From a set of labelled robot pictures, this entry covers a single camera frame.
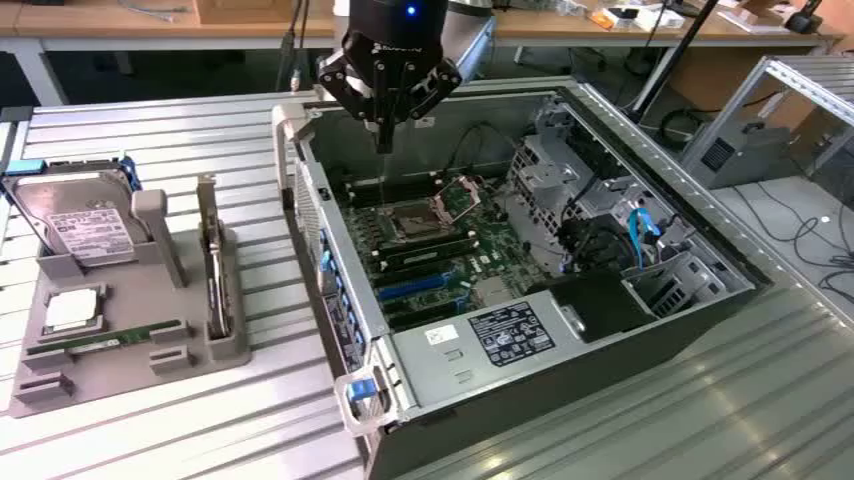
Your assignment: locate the silver CPU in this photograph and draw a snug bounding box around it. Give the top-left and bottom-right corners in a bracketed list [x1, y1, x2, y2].
[42, 289, 101, 334]

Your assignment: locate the black RAM stick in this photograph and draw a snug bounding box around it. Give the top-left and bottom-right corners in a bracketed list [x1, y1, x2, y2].
[379, 237, 479, 266]

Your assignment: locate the aluminium profile frame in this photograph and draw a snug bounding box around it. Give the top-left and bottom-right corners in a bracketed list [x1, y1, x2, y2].
[678, 54, 854, 194]

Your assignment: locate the brown cardboard box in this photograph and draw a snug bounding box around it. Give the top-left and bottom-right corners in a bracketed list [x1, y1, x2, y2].
[192, 0, 295, 25]

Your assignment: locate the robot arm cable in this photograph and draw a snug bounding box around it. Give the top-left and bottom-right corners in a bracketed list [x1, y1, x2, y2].
[276, 0, 312, 94]

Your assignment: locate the metal socket cover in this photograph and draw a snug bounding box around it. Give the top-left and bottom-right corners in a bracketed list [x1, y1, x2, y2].
[429, 174, 485, 221]

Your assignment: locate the black floor cable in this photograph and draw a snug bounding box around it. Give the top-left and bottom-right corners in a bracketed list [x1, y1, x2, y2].
[752, 179, 854, 301]

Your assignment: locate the black wire loop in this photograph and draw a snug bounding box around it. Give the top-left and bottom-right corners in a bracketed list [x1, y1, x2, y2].
[449, 122, 519, 174]

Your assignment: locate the green motherboard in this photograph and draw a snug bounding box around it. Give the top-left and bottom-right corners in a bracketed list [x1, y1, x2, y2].
[339, 172, 555, 331]

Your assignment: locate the black tripod pole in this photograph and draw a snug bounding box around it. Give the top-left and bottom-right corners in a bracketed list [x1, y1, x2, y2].
[630, 0, 723, 124]

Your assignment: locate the CPU socket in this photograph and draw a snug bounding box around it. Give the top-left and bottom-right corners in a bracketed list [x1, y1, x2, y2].
[389, 202, 441, 239]

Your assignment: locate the black wire bundle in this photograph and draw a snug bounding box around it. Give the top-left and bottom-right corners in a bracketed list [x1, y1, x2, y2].
[556, 217, 635, 275]

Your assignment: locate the silver metal disk bay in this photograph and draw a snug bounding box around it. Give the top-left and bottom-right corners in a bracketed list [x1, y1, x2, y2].
[509, 132, 675, 261]

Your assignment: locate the grey cable on desk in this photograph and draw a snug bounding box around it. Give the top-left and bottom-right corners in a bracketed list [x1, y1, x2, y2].
[119, 0, 181, 21]

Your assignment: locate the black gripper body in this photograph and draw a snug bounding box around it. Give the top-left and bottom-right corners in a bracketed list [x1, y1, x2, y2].
[339, 0, 449, 120]

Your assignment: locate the silver power supply unit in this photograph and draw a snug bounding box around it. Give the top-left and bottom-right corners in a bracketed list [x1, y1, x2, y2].
[389, 292, 582, 409]

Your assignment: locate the grey plastic parts rack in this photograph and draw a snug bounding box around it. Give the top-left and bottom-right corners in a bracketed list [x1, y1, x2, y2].
[5, 172, 255, 419]

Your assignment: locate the black open PC case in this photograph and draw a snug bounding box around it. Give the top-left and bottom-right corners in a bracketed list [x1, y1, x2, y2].
[269, 79, 775, 480]

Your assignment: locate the black desk device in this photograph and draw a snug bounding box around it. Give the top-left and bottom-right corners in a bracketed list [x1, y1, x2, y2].
[783, 0, 826, 35]

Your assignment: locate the grey box with handle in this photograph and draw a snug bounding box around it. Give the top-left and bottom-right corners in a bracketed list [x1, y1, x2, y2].
[698, 119, 796, 190]

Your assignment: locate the green RAM stick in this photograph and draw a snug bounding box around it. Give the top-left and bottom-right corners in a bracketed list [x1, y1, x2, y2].
[29, 322, 185, 356]

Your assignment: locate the wooden desk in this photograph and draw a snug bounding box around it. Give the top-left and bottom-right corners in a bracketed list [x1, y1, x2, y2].
[492, 0, 846, 51]
[0, 0, 339, 106]

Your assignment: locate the blue wire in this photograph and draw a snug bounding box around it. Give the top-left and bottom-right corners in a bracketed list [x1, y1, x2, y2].
[626, 207, 662, 271]

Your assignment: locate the silver chipset heatsink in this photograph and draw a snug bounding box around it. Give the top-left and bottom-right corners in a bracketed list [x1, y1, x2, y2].
[472, 277, 519, 306]

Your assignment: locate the Nvidia graphics card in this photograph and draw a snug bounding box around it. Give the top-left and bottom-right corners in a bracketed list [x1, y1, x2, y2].
[196, 172, 235, 339]

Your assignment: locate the perforated metal disk bay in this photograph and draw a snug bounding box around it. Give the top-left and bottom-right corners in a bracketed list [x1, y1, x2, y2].
[623, 247, 755, 321]

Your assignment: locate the silver hard disk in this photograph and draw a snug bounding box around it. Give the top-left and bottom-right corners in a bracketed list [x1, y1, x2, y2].
[0, 159, 152, 271]

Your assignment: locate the white box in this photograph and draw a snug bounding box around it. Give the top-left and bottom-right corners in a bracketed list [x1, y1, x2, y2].
[603, 4, 687, 30]

